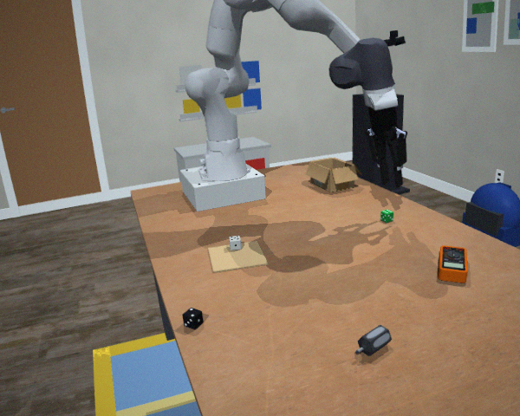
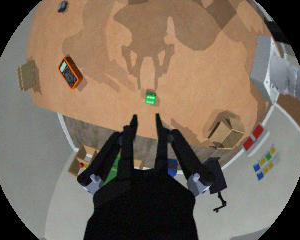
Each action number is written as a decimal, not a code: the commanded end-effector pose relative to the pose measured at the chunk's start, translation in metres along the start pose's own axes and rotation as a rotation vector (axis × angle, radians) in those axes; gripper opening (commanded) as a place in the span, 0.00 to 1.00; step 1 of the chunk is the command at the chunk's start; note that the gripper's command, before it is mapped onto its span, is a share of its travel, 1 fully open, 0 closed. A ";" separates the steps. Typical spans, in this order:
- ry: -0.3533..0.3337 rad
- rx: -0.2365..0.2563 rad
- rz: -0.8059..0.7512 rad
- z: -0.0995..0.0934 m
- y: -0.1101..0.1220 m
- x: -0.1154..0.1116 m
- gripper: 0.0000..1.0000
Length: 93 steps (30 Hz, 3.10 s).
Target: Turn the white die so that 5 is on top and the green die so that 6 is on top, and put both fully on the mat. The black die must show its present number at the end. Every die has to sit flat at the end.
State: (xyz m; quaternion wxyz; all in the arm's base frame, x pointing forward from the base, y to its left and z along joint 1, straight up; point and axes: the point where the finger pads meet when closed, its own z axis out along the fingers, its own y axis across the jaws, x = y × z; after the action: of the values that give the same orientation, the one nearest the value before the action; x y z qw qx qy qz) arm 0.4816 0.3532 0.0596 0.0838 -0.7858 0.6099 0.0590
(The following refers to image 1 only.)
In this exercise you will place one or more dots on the orange digital multimeter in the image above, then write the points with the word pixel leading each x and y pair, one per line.
pixel 453 264

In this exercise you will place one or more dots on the beige square mat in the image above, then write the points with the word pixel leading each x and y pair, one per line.
pixel 223 258

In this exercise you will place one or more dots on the green die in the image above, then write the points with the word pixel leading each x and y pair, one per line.
pixel 386 216

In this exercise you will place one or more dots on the white die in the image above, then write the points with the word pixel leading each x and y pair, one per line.
pixel 235 243

